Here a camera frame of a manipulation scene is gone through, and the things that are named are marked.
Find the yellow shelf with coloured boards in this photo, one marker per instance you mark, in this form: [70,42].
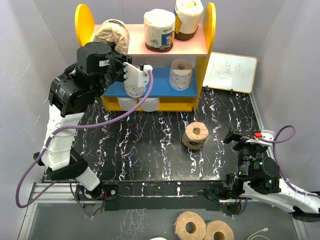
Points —
[188,56]

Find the tan roll on floor right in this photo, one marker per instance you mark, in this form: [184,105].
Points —
[218,230]

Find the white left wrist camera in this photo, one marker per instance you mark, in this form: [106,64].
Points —
[136,77]

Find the beige roll back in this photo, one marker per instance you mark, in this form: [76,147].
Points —
[187,16]

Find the tan roll on floor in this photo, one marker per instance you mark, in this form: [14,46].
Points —
[218,230]
[189,226]

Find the brown roll front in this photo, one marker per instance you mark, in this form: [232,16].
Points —
[113,32]

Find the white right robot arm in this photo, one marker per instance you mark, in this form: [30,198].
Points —
[260,178]

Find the small whiteboard with writing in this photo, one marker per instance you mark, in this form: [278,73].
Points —
[230,72]

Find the patterned white paper roll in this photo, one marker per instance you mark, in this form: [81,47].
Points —
[180,76]

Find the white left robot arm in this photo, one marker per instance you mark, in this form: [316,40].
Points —
[69,96]

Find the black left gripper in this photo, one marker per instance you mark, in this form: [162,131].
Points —
[119,59]

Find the brown roll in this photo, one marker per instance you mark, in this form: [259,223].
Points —
[195,135]
[113,32]

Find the beige roll front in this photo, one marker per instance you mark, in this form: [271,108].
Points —
[159,27]

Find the beige roll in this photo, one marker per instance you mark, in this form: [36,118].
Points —
[159,27]
[187,16]

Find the tan roll on floor left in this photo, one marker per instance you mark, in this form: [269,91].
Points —
[189,226]

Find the brown roll back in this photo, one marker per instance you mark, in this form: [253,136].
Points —
[195,135]

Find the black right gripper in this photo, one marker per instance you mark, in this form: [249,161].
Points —
[232,136]

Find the white roll at bottom edge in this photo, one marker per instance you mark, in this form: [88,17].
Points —
[158,238]

